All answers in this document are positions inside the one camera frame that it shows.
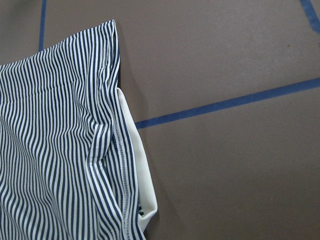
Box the navy white striped polo shirt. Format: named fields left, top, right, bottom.
left=0, top=20, right=158, bottom=240

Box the brown paper table cover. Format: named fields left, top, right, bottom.
left=0, top=0, right=320, bottom=240

